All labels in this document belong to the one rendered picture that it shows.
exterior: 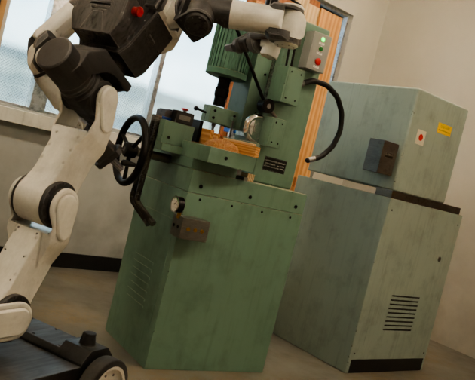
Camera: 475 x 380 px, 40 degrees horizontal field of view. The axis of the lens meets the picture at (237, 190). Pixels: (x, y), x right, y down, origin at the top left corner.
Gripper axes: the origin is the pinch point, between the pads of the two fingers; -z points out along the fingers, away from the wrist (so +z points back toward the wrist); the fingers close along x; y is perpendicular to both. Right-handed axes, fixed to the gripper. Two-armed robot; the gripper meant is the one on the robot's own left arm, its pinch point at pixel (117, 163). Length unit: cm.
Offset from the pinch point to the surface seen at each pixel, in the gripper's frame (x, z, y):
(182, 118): 26.2, -8.2, 17.5
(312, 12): 90, -90, 230
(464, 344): 51, -273, 66
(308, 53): 80, -28, 41
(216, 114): 34.9, -20.1, 28.3
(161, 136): 16.5, -6.7, 11.7
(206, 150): 30.9, -15.2, -4.0
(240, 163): 36.9, -28.3, -2.8
